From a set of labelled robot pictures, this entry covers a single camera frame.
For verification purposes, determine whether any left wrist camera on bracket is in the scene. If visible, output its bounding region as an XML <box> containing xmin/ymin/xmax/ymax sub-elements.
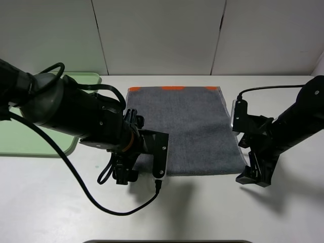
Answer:
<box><xmin>138</xmin><ymin>130</ymin><xmax>169</xmax><ymax>180</ymax></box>

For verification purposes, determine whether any grey towel with orange stripes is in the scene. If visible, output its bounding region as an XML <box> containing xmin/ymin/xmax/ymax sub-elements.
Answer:
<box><xmin>127</xmin><ymin>86</ymin><xmax>246</xmax><ymax>176</ymax></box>

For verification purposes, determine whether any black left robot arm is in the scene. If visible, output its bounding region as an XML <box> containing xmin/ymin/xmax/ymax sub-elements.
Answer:
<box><xmin>1</xmin><ymin>61</ymin><xmax>141</xmax><ymax>185</ymax></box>

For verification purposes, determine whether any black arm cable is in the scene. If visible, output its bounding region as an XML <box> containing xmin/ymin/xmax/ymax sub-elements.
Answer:
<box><xmin>0</xmin><ymin>62</ymin><xmax>163</xmax><ymax>217</ymax></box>
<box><xmin>237</xmin><ymin>85</ymin><xmax>306</xmax><ymax>101</ymax></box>

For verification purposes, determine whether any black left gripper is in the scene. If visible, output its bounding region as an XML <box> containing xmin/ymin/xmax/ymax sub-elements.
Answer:
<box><xmin>108</xmin><ymin>108</ymin><xmax>144</xmax><ymax>184</ymax></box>

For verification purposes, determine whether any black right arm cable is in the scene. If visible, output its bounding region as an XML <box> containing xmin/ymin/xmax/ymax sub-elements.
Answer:
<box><xmin>237</xmin><ymin>85</ymin><xmax>306</xmax><ymax>101</ymax></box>

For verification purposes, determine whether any dark device edge at bottom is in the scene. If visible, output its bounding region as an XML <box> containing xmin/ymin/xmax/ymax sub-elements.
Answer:
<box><xmin>84</xmin><ymin>239</ymin><xmax>251</xmax><ymax>243</ymax></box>

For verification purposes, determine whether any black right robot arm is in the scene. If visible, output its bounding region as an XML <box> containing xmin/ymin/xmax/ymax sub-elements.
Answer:
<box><xmin>231</xmin><ymin>75</ymin><xmax>323</xmax><ymax>187</ymax></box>

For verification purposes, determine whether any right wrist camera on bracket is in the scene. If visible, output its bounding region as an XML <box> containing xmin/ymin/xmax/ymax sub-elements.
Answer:
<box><xmin>231</xmin><ymin>98</ymin><xmax>274</xmax><ymax>135</ymax></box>

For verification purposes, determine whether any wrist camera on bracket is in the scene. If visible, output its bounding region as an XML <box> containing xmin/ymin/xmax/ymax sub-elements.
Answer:
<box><xmin>231</xmin><ymin>98</ymin><xmax>274</xmax><ymax>135</ymax></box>
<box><xmin>138</xmin><ymin>130</ymin><xmax>169</xmax><ymax>180</ymax></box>

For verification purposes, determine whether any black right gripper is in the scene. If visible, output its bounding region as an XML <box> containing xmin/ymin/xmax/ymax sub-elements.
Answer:
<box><xmin>235</xmin><ymin>126</ymin><xmax>279</xmax><ymax>187</ymax></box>

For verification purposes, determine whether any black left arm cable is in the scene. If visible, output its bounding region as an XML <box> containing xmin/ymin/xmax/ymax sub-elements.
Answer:
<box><xmin>0</xmin><ymin>62</ymin><xmax>163</xmax><ymax>217</ymax></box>

